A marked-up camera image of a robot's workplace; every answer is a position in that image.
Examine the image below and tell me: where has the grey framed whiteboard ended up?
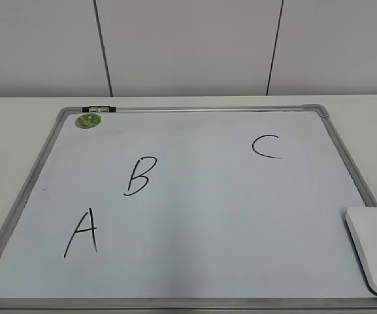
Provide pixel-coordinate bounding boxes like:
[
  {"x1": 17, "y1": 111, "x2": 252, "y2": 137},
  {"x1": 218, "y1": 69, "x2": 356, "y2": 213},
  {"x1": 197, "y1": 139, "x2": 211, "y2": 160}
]
[{"x1": 0, "y1": 105, "x2": 377, "y2": 313}]

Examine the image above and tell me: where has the round green magnet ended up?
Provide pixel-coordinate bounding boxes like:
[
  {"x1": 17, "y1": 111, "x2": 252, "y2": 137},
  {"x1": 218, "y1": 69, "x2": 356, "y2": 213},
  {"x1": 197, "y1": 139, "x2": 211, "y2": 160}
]
[{"x1": 75, "y1": 113, "x2": 102, "y2": 130}]

